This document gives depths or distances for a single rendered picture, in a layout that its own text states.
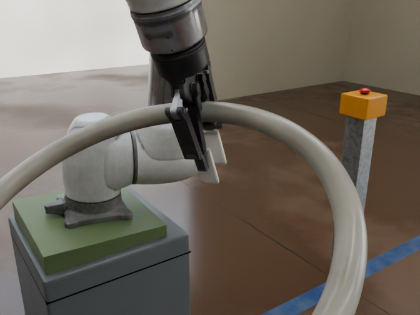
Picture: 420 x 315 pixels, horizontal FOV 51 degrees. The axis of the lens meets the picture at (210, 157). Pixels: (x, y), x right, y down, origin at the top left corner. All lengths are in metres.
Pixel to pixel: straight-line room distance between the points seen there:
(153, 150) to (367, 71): 6.78
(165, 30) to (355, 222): 0.31
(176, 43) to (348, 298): 0.34
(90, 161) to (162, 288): 0.41
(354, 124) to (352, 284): 1.36
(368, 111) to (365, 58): 6.15
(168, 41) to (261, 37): 6.11
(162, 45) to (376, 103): 1.23
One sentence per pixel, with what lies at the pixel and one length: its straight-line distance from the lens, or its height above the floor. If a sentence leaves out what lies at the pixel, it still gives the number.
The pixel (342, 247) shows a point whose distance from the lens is 0.42.
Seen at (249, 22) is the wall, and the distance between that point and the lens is 6.50.
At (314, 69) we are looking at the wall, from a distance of 7.52.
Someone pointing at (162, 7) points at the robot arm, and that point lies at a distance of 0.54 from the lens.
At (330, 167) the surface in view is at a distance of 0.50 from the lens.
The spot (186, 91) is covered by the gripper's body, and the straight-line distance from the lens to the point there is 0.60.
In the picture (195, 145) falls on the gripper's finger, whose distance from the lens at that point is 0.62.
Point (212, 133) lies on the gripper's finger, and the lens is 0.70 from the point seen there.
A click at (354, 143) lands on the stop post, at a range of 1.75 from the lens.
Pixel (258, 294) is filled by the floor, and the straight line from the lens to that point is 2.36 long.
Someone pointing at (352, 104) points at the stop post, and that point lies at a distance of 1.70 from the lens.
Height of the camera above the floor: 1.43
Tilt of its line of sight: 20 degrees down
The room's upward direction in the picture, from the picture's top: straight up
